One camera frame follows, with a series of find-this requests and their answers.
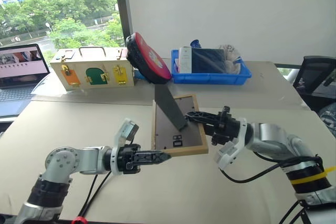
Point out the dark blue flat book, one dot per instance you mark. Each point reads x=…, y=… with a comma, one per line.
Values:
x=208, y=61

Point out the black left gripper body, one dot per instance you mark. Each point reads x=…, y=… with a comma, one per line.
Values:
x=125, y=155

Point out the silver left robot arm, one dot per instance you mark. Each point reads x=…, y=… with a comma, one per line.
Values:
x=89, y=158

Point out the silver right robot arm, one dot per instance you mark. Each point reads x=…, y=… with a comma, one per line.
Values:
x=270, y=134

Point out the black office chair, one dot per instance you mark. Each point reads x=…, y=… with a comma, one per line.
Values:
x=315, y=77

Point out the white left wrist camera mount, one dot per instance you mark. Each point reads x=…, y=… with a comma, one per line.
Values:
x=123, y=130

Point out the dark plastic-wrapped bundle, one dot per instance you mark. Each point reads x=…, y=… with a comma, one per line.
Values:
x=329, y=120

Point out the open laptop computer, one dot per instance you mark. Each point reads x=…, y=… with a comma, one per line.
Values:
x=18, y=77

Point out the wooden latch lock box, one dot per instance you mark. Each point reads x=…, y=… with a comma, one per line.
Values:
x=78, y=70

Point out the dark window frame post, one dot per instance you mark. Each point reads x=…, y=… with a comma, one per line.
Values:
x=120, y=6

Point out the yellow zip tie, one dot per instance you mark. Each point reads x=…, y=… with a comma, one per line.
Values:
x=319, y=175

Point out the small blue plastic object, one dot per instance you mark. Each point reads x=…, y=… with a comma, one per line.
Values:
x=196, y=43

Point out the wooden picture frame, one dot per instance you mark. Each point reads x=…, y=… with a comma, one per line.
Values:
x=168, y=132

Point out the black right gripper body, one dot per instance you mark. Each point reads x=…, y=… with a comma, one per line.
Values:
x=228, y=128

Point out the clear plastic bag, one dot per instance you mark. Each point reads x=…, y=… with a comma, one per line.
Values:
x=233, y=61

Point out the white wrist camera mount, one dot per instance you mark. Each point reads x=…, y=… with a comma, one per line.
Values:
x=228, y=155
x=123, y=130

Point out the blue plastic bin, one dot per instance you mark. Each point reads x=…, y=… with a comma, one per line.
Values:
x=210, y=78

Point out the red and black round pad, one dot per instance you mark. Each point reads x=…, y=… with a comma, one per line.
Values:
x=153, y=64

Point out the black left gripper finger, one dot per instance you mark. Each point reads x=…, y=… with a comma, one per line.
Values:
x=149, y=162
x=155, y=155

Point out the beige cardboard sheet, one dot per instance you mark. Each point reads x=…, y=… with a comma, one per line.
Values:
x=183, y=190

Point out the white paper carton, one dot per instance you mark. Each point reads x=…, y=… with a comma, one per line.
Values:
x=186, y=60

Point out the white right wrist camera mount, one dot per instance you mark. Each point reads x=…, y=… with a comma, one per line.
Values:
x=228, y=155

